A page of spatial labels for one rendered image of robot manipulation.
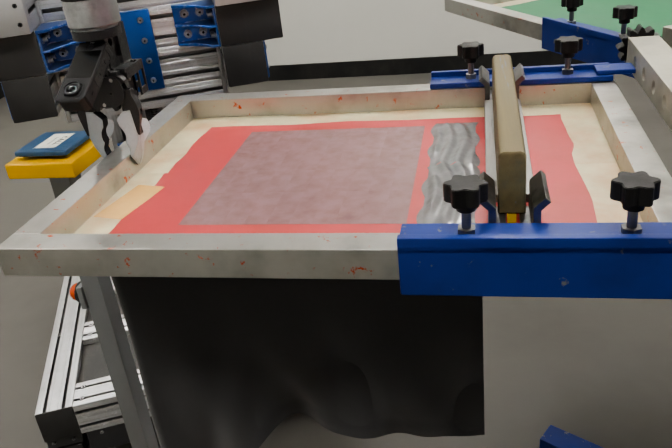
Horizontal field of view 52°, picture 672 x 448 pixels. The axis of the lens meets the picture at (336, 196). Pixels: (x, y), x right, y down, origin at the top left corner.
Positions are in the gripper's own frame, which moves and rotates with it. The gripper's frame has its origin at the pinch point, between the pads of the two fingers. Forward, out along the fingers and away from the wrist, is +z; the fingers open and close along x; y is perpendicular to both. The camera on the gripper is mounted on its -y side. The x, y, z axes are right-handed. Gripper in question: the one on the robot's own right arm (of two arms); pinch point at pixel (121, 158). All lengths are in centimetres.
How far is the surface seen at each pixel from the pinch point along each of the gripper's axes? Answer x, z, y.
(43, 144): 20.2, 1.2, 10.2
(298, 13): 66, 53, 380
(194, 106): -2.5, 0.3, 25.3
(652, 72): -80, -5, 15
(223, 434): -17.7, 35.1, -21.2
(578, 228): -65, -2, -27
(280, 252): -33.4, -0.6, -29.3
